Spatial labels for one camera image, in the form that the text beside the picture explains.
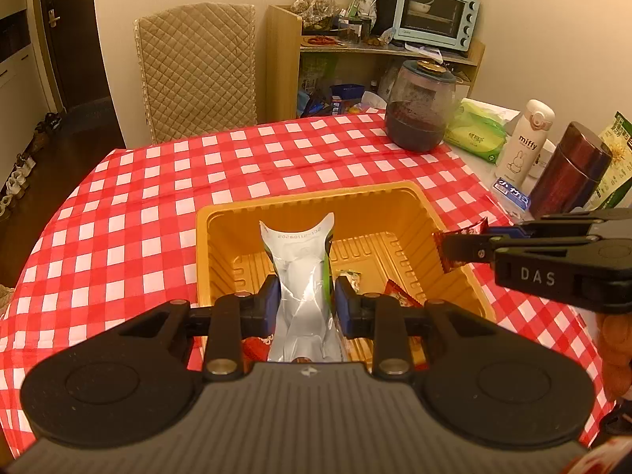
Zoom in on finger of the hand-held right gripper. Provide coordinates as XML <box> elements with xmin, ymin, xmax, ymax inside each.
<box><xmin>439</xmin><ymin>233</ymin><xmax>602</xmax><ymax>263</ymax></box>
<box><xmin>481</xmin><ymin>209</ymin><xmax>602</xmax><ymax>240</ymax></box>

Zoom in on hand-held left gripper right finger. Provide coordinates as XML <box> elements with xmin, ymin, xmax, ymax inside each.
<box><xmin>333</xmin><ymin>276</ymin><xmax>499</xmax><ymax>381</ymax></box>

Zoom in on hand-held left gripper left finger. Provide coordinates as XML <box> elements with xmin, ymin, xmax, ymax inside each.
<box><xmin>118</xmin><ymin>274</ymin><xmax>282</xmax><ymax>382</ymax></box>

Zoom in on long red candy wrapper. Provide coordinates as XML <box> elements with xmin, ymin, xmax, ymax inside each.
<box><xmin>433</xmin><ymin>216</ymin><xmax>490</xmax><ymax>274</ymax></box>

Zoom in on green and silver snack packet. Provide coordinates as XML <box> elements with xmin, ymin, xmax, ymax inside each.
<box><xmin>259</xmin><ymin>212</ymin><xmax>349</xmax><ymax>365</ymax></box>

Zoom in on red gold candy wrapper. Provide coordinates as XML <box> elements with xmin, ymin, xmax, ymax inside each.
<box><xmin>243</xmin><ymin>335</ymin><xmax>276</xmax><ymax>362</ymax></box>

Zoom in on small red candy wrapper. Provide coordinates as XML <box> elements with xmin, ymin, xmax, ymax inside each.
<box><xmin>384</xmin><ymin>278</ymin><xmax>423</xmax><ymax>308</ymax></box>

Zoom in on orange plastic tray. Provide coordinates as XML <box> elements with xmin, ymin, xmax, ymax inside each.
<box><xmin>196</xmin><ymin>181</ymin><xmax>497</xmax><ymax>372</ymax></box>

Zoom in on person's right hand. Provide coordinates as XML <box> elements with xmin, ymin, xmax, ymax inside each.
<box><xmin>594</xmin><ymin>311</ymin><xmax>632</xmax><ymax>402</ymax></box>

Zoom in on blue and white small pack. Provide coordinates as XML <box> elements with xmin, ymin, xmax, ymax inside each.
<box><xmin>492</xmin><ymin>177</ymin><xmax>532</xmax><ymax>218</ymax></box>

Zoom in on white bottle with rabbit print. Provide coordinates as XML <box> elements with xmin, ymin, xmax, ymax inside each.
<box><xmin>495</xmin><ymin>100</ymin><xmax>556</xmax><ymax>191</ymax></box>

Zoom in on white cup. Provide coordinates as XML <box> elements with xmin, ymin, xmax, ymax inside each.
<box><xmin>530</xmin><ymin>137</ymin><xmax>557</xmax><ymax>179</ymax></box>

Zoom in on dark red striped flask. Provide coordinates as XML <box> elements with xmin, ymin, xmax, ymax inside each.
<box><xmin>528</xmin><ymin>120</ymin><xmax>613</xmax><ymax>219</ymax></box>

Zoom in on green tissue pack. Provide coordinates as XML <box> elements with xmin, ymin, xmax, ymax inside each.
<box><xmin>443</xmin><ymin>98</ymin><xmax>520</xmax><ymax>165</ymax></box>

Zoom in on green printed box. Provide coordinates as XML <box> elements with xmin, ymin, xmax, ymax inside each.
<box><xmin>587</xmin><ymin>111</ymin><xmax>632</xmax><ymax>209</ymax></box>

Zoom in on glass jar with dark contents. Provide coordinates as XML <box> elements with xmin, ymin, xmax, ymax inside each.
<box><xmin>384</xmin><ymin>58</ymin><xmax>458</xmax><ymax>153</ymax></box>

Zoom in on red checkered tablecloth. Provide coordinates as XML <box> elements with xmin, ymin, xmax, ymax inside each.
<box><xmin>0</xmin><ymin>111</ymin><xmax>602</xmax><ymax>461</ymax></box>

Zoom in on blue box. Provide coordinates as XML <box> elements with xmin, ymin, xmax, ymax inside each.
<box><xmin>330</xmin><ymin>85</ymin><xmax>365</xmax><ymax>115</ymax></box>

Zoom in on light blue toaster oven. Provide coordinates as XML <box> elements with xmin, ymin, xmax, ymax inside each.
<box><xmin>392</xmin><ymin>0</ymin><xmax>481</xmax><ymax>52</ymax></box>

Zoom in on wooden shelf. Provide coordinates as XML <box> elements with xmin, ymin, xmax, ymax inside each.
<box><xmin>266</xmin><ymin>3</ymin><xmax>486</xmax><ymax>120</ymax></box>

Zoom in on row of shoes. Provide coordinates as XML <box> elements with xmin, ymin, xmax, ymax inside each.
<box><xmin>0</xmin><ymin>113</ymin><xmax>63</xmax><ymax>219</ymax></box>

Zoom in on jar with orange lid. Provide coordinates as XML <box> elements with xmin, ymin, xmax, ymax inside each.
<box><xmin>290</xmin><ymin>0</ymin><xmax>340</xmax><ymax>29</ymax></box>

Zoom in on dark wooden door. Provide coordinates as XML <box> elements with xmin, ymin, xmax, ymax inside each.
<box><xmin>38</xmin><ymin>0</ymin><xmax>125</xmax><ymax>120</ymax></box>

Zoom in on white cabinet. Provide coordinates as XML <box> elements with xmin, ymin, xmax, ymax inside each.
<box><xmin>0</xmin><ymin>6</ymin><xmax>51</xmax><ymax>120</ymax></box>

